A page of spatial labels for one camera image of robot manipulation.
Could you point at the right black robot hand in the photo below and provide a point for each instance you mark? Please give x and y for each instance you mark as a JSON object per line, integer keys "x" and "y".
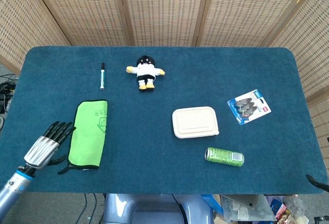
{"x": 317, "y": 183}

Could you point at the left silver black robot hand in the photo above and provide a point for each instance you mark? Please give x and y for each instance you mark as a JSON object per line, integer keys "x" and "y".
{"x": 42, "y": 150}

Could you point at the grey green cloth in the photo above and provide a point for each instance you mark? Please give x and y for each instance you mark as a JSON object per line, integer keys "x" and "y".
{"x": 88, "y": 136}

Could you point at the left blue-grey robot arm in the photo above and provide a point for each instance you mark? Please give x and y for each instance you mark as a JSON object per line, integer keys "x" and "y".
{"x": 15, "y": 185}

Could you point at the colourful snack packets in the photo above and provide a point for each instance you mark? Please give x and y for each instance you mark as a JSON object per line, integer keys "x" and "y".
{"x": 285, "y": 208}

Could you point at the clear plastic storage bin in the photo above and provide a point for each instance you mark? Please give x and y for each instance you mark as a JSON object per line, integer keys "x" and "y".
{"x": 244, "y": 208}

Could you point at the white green marker pen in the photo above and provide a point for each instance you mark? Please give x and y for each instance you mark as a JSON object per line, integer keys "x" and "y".
{"x": 102, "y": 77}

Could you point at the green drink can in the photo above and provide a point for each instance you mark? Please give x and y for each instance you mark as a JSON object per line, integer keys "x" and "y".
{"x": 225, "y": 156}

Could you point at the blue blister pack of clips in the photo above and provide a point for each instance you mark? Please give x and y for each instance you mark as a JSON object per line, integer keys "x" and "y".
{"x": 248, "y": 107}

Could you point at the blue plastic crate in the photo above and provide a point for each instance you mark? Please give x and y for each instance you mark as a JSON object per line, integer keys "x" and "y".
{"x": 212, "y": 203}

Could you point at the blue-grey robot torso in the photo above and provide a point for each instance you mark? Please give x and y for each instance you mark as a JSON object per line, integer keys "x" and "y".
{"x": 154, "y": 208}

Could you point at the black white plush doll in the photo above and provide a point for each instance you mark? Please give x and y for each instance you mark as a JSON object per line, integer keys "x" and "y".
{"x": 146, "y": 73}

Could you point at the cream lidded food container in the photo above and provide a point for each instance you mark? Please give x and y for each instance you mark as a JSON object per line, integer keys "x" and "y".
{"x": 195, "y": 122}

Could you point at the blue carpet table mat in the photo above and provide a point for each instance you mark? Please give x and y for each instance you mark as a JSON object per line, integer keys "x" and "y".
{"x": 180, "y": 175}

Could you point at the wicker folding screen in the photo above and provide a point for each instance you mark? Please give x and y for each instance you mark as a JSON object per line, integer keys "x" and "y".
{"x": 164, "y": 10}

